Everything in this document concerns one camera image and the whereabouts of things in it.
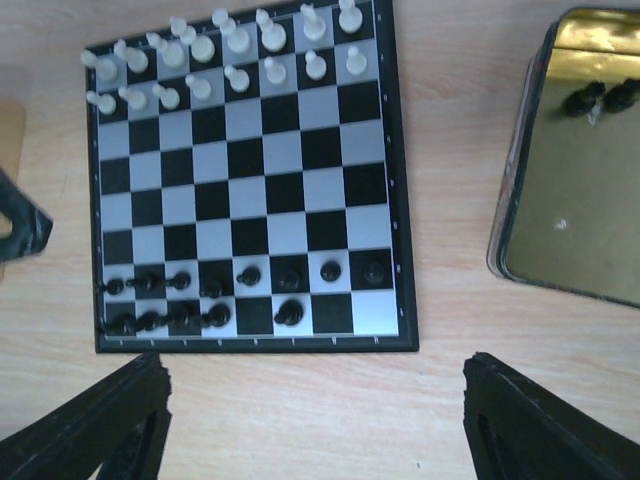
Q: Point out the white pawn on board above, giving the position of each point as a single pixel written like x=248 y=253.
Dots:
x=105 y=103

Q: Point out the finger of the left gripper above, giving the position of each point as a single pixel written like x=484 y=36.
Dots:
x=31 y=227

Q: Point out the black knight piece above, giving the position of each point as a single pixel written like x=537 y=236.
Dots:
x=148 y=321

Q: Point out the gold tin with black pieces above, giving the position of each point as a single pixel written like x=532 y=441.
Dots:
x=567 y=215

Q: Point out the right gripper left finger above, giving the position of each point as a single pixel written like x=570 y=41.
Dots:
x=116 y=429

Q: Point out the black chess piece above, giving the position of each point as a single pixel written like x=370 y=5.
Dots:
x=180 y=281
x=146 y=282

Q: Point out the black silver chess board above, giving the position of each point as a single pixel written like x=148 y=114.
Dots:
x=280 y=174

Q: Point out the tall black king piece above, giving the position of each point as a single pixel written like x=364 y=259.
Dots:
x=217 y=316

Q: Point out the black pawn near corner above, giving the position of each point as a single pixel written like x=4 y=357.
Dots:
x=113 y=286

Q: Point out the white rook on board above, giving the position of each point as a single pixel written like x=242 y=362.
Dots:
x=105 y=69

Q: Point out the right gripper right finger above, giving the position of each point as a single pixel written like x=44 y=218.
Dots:
x=516 y=429

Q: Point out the black bishop piece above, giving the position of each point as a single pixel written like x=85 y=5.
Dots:
x=183 y=318

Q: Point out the black rook piece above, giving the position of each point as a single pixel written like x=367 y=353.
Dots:
x=121 y=325

